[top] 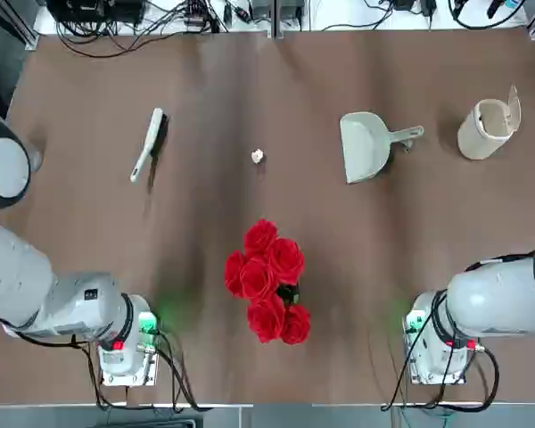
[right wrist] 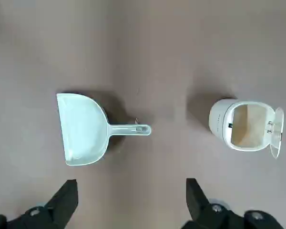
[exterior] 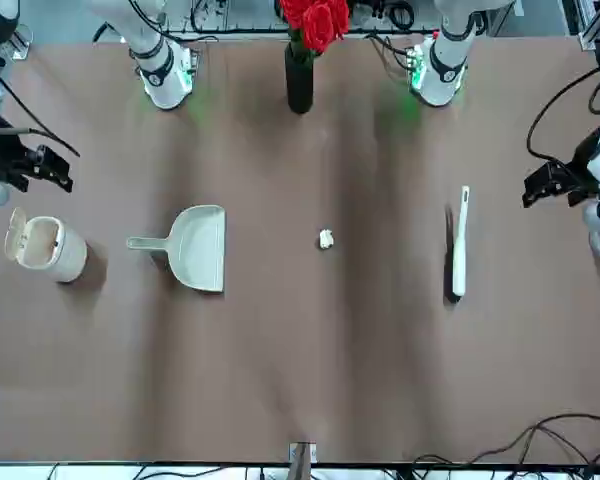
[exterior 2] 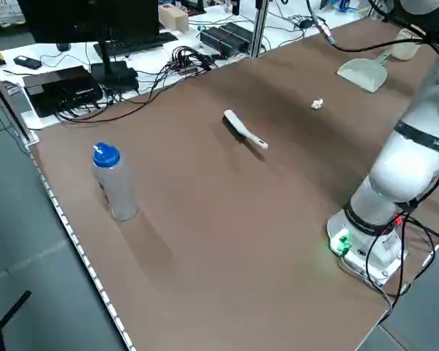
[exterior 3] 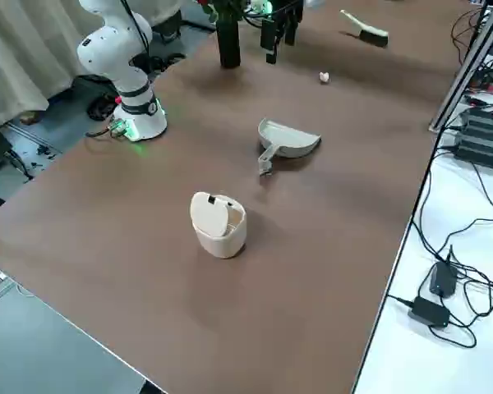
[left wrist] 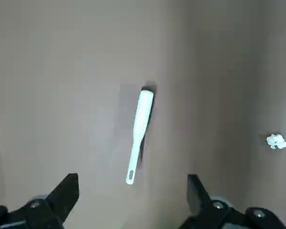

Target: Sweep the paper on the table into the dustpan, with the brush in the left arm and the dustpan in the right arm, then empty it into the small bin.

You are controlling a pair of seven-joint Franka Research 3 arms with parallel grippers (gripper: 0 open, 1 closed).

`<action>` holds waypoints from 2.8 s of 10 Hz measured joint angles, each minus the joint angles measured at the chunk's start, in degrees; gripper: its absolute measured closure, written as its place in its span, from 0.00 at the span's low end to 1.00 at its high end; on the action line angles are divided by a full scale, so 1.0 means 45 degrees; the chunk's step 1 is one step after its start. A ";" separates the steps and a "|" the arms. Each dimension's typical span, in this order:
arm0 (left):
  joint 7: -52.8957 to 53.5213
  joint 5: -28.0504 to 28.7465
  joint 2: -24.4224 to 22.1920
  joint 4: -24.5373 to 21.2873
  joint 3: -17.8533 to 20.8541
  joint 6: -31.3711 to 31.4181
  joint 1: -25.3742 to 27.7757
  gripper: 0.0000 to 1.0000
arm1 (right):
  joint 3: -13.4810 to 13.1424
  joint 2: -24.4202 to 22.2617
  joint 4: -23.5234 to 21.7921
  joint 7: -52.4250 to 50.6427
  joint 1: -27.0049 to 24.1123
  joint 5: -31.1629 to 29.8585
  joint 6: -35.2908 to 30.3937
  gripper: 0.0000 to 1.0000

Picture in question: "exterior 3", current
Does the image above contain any beige hand brush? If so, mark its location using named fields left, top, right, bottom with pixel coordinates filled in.
left=339, top=8, right=390, bottom=48

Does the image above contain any black power adapter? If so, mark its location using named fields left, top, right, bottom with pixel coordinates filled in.
left=407, top=295, right=452, bottom=328
left=428, top=260, right=459, bottom=299

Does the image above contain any aluminium profile post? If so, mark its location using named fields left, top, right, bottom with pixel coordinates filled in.
left=428, top=0, right=493, bottom=133

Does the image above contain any red rose bouquet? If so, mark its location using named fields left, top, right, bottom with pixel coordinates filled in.
left=196, top=0, right=219, bottom=24

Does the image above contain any grey-green plastic dustpan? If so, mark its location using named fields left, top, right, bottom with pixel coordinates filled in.
left=256, top=117, right=323, bottom=177

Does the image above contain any grey ridged electronics box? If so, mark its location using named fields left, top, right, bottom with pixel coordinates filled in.
left=453, top=106, right=493, bottom=170

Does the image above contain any black vase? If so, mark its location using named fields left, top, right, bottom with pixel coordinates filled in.
left=214, top=0, right=244, bottom=70

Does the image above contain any black base cable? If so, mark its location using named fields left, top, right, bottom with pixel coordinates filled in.
left=85, top=121, right=127, bottom=139

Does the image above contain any beige curtain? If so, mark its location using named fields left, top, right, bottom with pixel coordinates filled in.
left=0, top=0, right=182, bottom=133

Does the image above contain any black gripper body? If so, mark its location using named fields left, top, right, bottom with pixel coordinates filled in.
left=270, top=0, right=306, bottom=21

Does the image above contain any small beige lidded bin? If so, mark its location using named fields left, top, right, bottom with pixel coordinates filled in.
left=189, top=190, right=248, bottom=260

